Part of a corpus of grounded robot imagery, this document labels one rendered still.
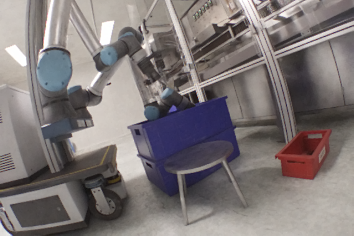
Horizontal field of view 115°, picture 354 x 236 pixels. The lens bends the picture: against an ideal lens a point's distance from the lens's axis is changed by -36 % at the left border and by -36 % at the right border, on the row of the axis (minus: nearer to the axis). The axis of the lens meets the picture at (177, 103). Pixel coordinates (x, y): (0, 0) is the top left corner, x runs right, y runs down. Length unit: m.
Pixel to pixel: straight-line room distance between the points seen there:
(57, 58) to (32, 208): 0.71
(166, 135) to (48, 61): 0.66
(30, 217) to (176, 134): 0.92
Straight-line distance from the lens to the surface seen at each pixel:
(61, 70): 0.72
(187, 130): 0.99
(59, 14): 0.89
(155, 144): 0.91
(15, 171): 1.07
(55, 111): 0.85
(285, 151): 0.90
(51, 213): 0.96
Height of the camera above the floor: 0.48
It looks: level
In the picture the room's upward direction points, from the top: 17 degrees counter-clockwise
